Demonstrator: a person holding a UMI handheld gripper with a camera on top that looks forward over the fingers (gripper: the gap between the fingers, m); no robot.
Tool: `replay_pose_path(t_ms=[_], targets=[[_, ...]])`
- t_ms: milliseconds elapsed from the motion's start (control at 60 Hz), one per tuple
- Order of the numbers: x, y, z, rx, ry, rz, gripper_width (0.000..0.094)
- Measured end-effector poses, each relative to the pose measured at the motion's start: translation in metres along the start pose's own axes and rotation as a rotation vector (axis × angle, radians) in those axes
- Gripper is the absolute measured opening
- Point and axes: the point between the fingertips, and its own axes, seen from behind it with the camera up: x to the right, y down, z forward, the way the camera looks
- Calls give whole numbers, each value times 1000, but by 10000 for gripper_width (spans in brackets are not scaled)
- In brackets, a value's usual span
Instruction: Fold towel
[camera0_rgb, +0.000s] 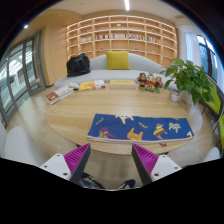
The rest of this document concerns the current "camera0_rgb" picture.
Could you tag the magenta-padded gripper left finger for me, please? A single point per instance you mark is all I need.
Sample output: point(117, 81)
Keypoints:
point(56, 164)

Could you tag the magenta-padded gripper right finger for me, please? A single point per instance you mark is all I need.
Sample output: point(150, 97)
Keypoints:
point(163, 165)

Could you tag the blue cartoon print towel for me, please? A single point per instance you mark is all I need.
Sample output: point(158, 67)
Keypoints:
point(140, 127)

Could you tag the white chair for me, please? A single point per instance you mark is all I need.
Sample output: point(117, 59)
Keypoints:
point(21, 146)
point(211, 155)

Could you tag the small white jar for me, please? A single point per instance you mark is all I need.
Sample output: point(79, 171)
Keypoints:
point(174, 95)

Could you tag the colourful figurine set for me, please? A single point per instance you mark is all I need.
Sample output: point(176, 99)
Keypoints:
point(150, 82)

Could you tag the yellow book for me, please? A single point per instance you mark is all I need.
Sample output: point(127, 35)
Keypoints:
point(87, 86)

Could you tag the green leafy potted plant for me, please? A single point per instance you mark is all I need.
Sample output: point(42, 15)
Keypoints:
point(188, 78)

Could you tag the white red book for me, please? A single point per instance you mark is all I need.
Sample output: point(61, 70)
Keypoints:
point(100, 84)

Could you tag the glass door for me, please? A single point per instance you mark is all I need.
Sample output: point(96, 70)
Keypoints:
point(20, 73)

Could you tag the grey curved sofa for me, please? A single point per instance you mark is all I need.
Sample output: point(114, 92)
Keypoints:
point(100, 74)

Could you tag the black bag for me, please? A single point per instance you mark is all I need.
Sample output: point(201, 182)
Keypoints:
point(78, 65)

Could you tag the yellow cushion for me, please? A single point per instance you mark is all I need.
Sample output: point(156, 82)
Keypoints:
point(118, 60)

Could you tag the dark framed window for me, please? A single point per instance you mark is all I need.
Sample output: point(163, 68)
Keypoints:
point(206, 56)

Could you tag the white sheer curtain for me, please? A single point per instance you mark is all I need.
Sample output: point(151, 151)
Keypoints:
point(190, 48)

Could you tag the wooden shelf unit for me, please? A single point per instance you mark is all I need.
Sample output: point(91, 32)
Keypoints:
point(121, 35)

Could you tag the long ceiling light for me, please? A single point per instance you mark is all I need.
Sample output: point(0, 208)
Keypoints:
point(127, 4)

